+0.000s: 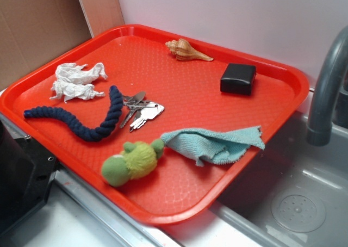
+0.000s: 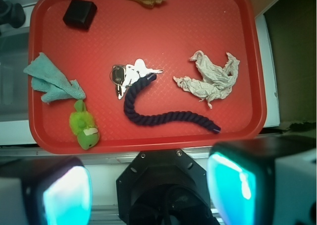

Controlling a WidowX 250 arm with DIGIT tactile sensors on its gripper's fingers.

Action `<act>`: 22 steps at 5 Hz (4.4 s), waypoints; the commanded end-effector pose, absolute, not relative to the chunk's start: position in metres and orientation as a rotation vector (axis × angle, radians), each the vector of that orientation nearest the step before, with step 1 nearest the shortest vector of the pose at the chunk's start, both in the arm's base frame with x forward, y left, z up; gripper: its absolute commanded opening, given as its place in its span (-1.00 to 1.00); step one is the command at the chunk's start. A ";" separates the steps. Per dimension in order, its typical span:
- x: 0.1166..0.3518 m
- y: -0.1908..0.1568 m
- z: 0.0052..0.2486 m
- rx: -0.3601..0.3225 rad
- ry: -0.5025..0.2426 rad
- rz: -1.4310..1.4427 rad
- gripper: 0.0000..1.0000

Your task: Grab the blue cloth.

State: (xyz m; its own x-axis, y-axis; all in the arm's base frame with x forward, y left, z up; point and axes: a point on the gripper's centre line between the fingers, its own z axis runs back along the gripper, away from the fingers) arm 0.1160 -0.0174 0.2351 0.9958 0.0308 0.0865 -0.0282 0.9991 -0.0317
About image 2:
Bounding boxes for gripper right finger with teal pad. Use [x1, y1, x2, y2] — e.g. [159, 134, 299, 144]
[207, 135, 317, 225]

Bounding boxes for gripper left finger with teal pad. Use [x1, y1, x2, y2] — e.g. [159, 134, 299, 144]
[0, 156, 92, 225]

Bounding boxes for blue cloth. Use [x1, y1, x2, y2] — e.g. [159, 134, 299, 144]
[23, 52, 86, 104]

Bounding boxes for white crumpled cloth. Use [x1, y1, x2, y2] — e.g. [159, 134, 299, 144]
[173, 50, 240, 109]

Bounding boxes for green plush toy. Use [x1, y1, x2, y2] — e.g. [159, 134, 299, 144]
[69, 100, 100, 150]

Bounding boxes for silver keys with white tag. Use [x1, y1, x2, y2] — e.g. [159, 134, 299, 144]
[110, 58, 163, 100]

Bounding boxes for red plastic tray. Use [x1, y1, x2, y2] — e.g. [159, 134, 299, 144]
[29, 0, 266, 153]

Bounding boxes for black box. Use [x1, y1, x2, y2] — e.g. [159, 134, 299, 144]
[63, 0, 98, 30]

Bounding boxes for grey faucet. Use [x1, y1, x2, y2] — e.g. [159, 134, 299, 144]
[0, 0, 26, 29]

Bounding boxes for dark blue rope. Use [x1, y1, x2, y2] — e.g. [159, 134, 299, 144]
[123, 72, 221, 134]

